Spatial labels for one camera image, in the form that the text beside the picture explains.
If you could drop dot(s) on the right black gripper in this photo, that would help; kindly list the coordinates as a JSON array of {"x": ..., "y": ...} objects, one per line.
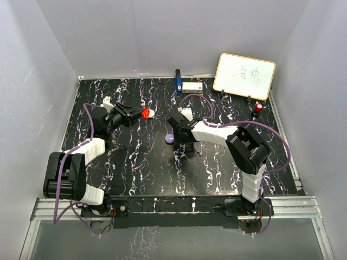
[{"x": 179, "y": 140}]

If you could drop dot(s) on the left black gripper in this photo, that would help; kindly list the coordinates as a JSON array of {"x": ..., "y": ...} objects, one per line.
[{"x": 126, "y": 112}]

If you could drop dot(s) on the red earbud charging case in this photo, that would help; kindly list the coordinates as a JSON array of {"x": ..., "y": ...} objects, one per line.
[{"x": 146, "y": 113}]

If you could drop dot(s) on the white earbud charging case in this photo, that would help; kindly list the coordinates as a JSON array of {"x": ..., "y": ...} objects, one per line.
[{"x": 151, "y": 114}]

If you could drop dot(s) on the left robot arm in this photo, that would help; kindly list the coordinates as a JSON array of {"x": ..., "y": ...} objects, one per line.
[{"x": 66, "y": 171}]

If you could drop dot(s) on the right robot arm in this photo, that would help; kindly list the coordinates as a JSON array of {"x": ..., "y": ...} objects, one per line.
[{"x": 248, "y": 150}]

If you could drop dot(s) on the purple earbud charging case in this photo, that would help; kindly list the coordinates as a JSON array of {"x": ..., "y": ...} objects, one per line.
[{"x": 169, "y": 139}]

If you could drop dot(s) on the blue black device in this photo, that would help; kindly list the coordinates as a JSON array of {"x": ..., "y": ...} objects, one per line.
[{"x": 178, "y": 82}]

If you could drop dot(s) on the white pink cardboard box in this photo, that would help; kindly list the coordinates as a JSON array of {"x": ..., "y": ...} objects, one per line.
[{"x": 192, "y": 87}]

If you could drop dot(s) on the black front base bar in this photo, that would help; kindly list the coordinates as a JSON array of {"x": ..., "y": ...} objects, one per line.
[{"x": 187, "y": 211}]

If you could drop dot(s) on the red emergency stop button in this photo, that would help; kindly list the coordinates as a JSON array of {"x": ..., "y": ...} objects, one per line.
[{"x": 258, "y": 108}]

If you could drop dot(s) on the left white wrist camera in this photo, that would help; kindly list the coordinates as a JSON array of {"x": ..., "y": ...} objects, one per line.
[{"x": 106, "y": 103}]

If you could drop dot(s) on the white whiteboard with wooden frame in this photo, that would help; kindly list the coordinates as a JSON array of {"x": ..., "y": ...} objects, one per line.
[{"x": 244, "y": 76}]

